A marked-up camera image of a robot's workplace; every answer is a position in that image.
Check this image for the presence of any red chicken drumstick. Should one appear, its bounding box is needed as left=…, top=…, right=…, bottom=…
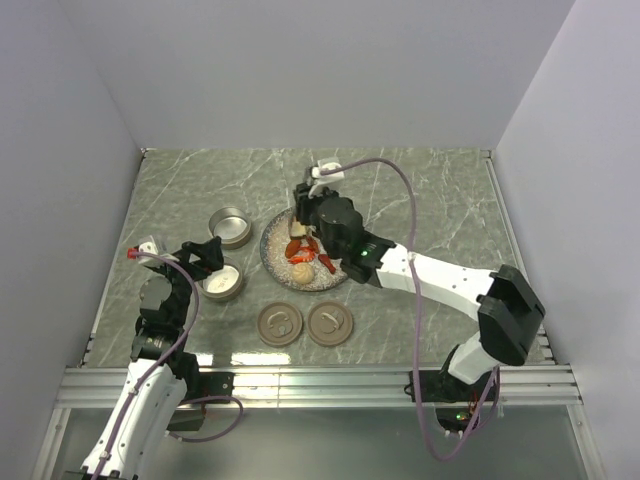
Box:
left=317, top=254, right=336, bottom=274

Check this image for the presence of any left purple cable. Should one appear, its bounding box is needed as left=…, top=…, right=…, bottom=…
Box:
left=87, top=249, right=245, bottom=480

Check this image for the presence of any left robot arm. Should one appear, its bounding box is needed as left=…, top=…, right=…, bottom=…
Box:
left=62, top=237, right=224, bottom=479

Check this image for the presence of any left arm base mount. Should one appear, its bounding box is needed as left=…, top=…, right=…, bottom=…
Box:
left=196, top=371, right=235, bottom=404

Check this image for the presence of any white steamed bun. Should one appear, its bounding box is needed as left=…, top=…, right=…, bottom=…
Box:
left=291, top=263, right=315, bottom=285

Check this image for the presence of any red shrimp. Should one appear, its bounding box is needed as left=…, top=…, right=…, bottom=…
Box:
left=288, top=247, right=316, bottom=265

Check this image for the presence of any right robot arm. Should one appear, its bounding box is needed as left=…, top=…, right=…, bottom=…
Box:
left=293, top=181, right=545, bottom=403

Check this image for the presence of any right brown lid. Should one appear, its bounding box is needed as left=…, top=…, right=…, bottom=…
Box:
left=306, top=301, right=354, bottom=347

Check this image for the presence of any near steel lunch tin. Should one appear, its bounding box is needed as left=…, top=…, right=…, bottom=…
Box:
left=198, top=264, right=243, bottom=302

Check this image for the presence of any steel lunch tin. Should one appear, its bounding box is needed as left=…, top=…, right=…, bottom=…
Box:
left=198, top=264, right=243, bottom=302
left=208, top=207, right=252, bottom=250

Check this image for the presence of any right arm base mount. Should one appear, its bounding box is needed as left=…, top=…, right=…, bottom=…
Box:
left=419, top=370, right=491, bottom=403

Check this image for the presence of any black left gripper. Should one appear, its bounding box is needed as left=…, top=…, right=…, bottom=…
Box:
left=151, top=236, right=223, bottom=327

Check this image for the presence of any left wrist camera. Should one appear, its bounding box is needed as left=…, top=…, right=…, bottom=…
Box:
left=126, top=235, right=166, bottom=262

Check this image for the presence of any aluminium frame rail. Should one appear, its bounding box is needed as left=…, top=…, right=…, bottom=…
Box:
left=54, top=364, right=582, bottom=409

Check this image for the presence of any speckled ceramic plate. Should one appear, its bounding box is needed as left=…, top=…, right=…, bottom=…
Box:
left=260, top=208, right=347, bottom=292

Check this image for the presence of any far steel lunch tin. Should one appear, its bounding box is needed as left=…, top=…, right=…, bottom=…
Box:
left=208, top=207, right=252, bottom=250

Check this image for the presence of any circuit board with led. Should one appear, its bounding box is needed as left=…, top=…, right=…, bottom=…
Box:
left=435, top=407, right=481, bottom=436

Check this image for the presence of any brown fried oval piece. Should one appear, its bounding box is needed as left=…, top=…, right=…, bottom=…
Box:
left=285, top=239, right=302, bottom=259

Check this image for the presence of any left brown lid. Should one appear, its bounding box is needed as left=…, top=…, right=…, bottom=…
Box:
left=256, top=301, right=304, bottom=348

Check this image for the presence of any brown lid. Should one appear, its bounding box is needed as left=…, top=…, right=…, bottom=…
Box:
left=256, top=301, right=304, bottom=348
left=306, top=301, right=354, bottom=347

